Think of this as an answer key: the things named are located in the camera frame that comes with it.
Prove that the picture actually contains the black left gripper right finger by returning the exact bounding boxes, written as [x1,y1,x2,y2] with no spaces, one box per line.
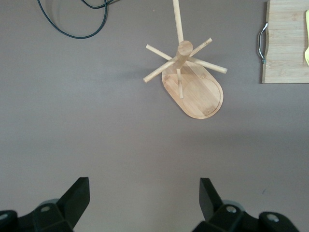
[193,178,300,232]

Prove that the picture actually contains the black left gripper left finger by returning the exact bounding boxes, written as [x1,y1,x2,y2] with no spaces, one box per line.
[0,177,91,232]

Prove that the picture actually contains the wooden mug tree stand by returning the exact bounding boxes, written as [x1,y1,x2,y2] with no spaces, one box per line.
[143,0,228,120]

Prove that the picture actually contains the yellow plastic fork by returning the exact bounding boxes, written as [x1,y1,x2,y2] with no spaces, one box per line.
[304,9,309,68]

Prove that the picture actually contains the black loose cable large loop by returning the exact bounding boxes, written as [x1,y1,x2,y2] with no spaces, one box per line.
[37,0,110,40]

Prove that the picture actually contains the bamboo cutting board with handle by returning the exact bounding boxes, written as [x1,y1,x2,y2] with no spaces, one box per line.
[256,0,309,85]

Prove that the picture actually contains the black loose cable small loop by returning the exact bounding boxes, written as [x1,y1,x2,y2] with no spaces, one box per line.
[81,0,121,9]

